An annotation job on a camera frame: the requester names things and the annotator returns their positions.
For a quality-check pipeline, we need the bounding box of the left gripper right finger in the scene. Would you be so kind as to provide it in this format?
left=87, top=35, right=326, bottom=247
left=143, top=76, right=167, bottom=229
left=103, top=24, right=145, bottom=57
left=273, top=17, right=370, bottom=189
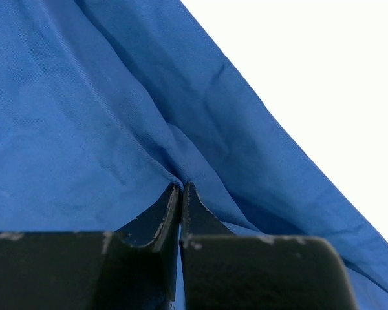
left=180, top=183, right=357, bottom=310

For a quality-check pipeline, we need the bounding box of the blue surgical cloth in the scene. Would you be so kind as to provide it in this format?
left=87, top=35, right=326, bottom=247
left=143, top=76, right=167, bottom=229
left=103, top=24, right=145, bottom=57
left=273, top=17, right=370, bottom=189
left=0, top=1, right=388, bottom=309

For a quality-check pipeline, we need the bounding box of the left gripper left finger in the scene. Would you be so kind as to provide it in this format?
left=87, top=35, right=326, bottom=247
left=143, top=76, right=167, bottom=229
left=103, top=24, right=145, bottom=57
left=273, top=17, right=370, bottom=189
left=0, top=184, right=180, bottom=309

